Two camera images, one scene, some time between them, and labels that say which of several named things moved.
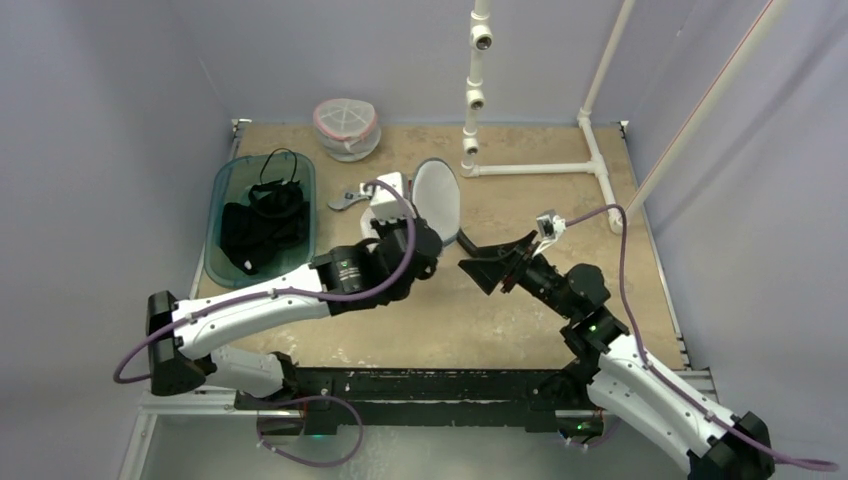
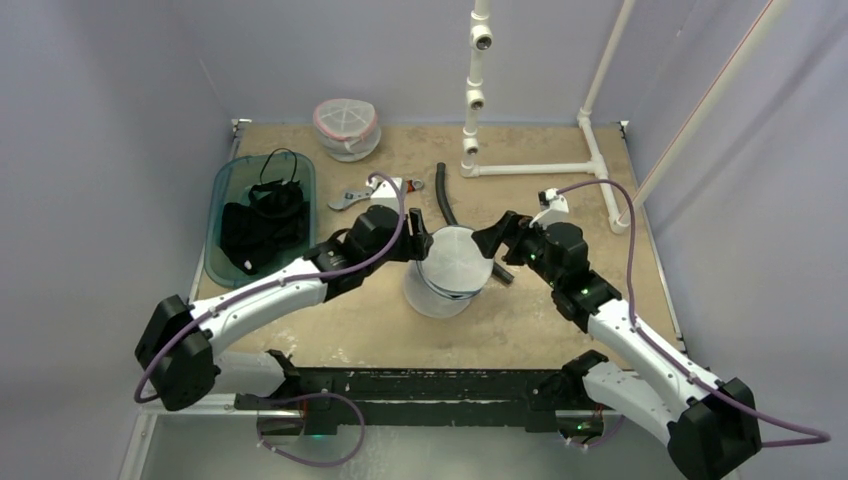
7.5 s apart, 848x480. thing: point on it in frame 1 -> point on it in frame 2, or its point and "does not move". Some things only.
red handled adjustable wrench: [349, 198] does not move
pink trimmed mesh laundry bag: [348, 130] does not move
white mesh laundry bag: [436, 197] -> [453, 271]
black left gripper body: [386, 227] does not move
